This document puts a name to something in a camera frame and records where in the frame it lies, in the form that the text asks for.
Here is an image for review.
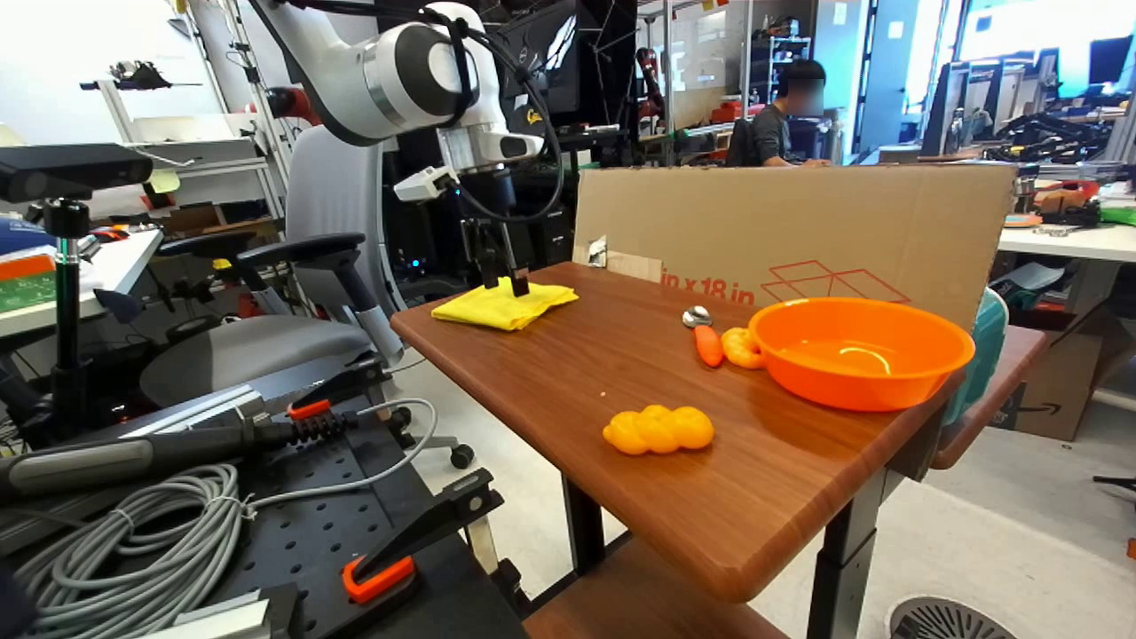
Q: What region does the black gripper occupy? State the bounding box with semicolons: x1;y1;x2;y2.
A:
453;165;534;298

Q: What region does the yellow towel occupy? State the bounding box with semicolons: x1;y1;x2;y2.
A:
427;276;584;337

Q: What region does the gray office chair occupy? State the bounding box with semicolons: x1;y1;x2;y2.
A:
140;120;478;473

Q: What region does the black computer monitor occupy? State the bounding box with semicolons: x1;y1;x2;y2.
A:
489;4;590;137

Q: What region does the orange toy carrot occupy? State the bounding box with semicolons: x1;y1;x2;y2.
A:
688;325;729;374

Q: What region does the yellow bumpy plush toy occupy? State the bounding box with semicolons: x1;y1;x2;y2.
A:
600;399;722;462

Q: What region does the large cardboard box panel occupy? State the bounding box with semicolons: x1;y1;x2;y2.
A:
571;159;1023;333

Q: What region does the black table leg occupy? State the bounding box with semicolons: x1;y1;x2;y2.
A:
556;476;612;579
807;466;896;639

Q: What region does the black clamp with orange grip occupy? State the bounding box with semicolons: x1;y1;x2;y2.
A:
339;466;508;612

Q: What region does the person in dark shirt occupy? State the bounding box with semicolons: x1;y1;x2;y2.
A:
726;56;830;170

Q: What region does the low wooden shelf board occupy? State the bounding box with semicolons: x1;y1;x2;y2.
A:
520;538;793;639

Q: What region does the orange plastic bowl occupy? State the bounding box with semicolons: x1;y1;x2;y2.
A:
746;296;980;415

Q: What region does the teal plastic container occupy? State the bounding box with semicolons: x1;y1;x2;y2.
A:
941;286;1012;431

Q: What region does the white desk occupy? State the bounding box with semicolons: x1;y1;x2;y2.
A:
995;219;1136;266

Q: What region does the round black floor fan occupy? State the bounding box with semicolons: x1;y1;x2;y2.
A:
885;593;1023;639

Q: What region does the small brown cardboard box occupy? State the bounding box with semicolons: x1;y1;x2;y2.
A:
1001;298;1123;444

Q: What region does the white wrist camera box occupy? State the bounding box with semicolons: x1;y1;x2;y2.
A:
392;165;463;206

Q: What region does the thin white cable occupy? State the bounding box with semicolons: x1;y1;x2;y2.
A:
242;396;444;515

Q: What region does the black tool with orange ring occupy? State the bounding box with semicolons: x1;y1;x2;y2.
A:
0;396;420;500

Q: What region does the coiled gray cable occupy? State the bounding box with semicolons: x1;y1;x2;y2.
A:
10;462;248;639

